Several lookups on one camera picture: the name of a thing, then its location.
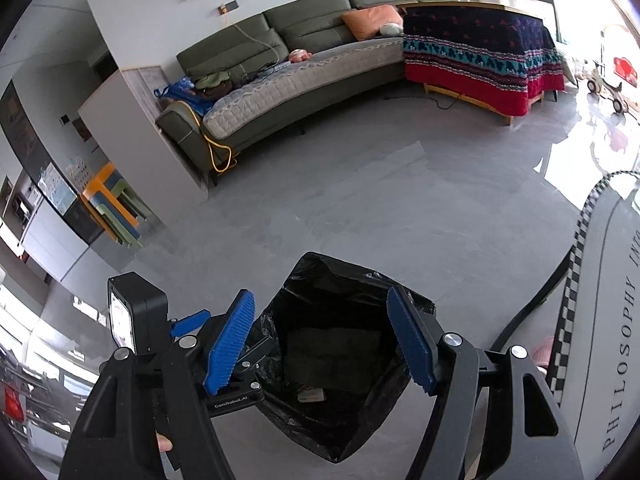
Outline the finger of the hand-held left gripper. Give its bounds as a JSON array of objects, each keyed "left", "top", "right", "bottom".
[
  {"left": 169, "top": 311, "right": 210, "bottom": 338},
  {"left": 206, "top": 336, "right": 277, "bottom": 417}
]

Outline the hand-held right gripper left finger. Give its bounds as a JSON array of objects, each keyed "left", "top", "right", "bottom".
[{"left": 60, "top": 289, "right": 256, "bottom": 480}]

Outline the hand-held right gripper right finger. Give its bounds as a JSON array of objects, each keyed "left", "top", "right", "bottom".
[{"left": 387, "top": 286, "right": 583, "bottom": 480}]

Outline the black trash bag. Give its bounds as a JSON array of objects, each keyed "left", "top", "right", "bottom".
[{"left": 247, "top": 251, "right": 437, "bottom": 464}]

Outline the stack of colourful stools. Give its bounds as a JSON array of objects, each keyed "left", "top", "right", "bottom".
[{"left": 81, "top": 161, "right": 152, "bottom": 250}]

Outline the pink ribbed object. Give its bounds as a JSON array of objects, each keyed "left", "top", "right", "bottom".
[{"left": 530, "top": 336, "right": 556, "bottom": 367}]

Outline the blue bag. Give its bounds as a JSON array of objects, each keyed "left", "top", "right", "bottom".
[{"left": 154, "top": 78, "right": 213, "bottom": 117}]

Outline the wooden table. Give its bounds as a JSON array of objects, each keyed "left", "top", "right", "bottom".
[{"left": 397, "top": 1, "right": 546, "bottom": 126}]

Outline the grey quilted sofa pad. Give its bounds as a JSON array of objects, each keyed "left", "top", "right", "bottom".
[{"left": 202, "top": 37, "right": 407, "bottom": 142}]

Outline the green sofa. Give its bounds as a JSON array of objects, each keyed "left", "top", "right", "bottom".
[{"left": 156, "top": 0, "right": 458, "bottom": 187}]

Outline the white ride-on toy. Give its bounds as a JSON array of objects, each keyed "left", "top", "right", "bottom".
[{"left": 582, "top": 59, "right": 632, "bottom": 114}]

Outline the orange cushion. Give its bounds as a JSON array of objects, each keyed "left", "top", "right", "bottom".
[{"left": 341, "top": 4, "right": 405, "bottom": 42}]

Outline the red toy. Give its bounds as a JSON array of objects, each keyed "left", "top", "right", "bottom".
[{"left": 612, "top": 55, "right": 639, "bottom": 87}]

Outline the light wall chart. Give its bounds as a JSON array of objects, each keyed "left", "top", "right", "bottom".
[{"left": 37, "top": 156, "right": 97, "bottom": 217}]

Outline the yellow cable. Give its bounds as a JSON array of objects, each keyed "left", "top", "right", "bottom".
[{"left": 186, "top": 101, "right": 235, "bottom": 172}]

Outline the dark wall poster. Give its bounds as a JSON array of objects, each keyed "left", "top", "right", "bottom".
[{"left": 0, "top": 81, "right": 57, "bottom": 183}]

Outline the black floor cable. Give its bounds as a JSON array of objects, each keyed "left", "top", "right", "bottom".
[{"left": 384, "top": 91, "right": 459, "bottom": 111}]

